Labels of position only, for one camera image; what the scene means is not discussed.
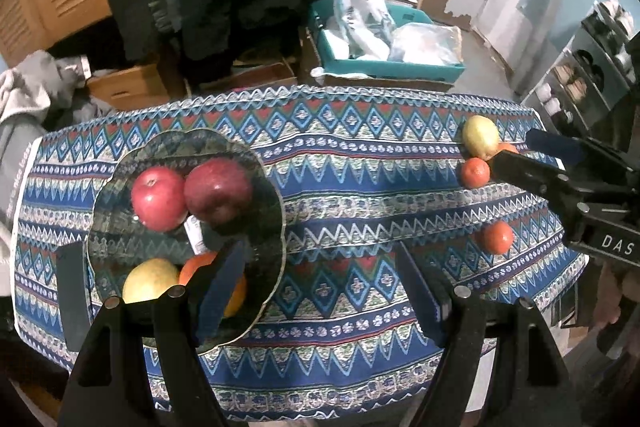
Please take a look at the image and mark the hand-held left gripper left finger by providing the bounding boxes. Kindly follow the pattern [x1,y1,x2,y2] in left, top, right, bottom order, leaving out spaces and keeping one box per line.
[60,238,247,427]

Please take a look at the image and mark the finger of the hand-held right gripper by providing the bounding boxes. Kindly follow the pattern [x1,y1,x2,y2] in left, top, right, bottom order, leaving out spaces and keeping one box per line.
[525,128,587,165]
[487,151,593,212]

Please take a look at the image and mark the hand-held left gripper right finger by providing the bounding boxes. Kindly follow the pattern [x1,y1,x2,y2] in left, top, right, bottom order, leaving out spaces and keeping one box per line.
[397,241,583,427]

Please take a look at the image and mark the clear glass bowl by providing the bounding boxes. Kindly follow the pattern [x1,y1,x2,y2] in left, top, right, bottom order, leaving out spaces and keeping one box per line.
[86,128,287,356]

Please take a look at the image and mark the dark red apple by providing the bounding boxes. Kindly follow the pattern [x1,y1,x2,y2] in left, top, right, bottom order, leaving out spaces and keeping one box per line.
[183,158,255,228]

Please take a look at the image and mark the bright red apple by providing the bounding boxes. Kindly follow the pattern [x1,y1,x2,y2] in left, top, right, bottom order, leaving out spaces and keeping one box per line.
[131,166,190,233]

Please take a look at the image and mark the person's right hand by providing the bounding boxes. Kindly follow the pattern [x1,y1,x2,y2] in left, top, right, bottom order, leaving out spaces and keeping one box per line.
[595,263,640,328]

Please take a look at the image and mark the group of shoes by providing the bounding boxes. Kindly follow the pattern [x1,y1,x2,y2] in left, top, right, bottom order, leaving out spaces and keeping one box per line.
[537,0,640,122]

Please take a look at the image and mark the grey shoe rack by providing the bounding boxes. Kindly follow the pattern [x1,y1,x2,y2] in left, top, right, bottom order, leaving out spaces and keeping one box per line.
[520,0,640,138]

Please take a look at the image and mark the blue patterned tablecloth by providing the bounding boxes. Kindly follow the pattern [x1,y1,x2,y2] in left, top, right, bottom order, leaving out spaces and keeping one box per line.
[12,84,588,423]

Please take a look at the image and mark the clear plastic bags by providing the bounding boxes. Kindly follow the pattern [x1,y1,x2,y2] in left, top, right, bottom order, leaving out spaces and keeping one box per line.
[389,23,463,66]

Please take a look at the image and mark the teal plastic crate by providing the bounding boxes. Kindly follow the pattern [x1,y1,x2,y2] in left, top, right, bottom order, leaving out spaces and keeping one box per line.
[307,0,466,82]

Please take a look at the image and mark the flat cardboard box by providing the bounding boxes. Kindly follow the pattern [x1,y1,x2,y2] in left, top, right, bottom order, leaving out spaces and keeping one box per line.
[187,62,298,100]

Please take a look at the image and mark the white table undercloth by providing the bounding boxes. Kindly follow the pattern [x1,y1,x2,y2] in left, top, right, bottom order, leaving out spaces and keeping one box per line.
[7,139,38,268]

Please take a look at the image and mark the pile of grey white clothes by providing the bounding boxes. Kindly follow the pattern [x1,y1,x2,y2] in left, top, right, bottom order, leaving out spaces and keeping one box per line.
[0,49,116,188]

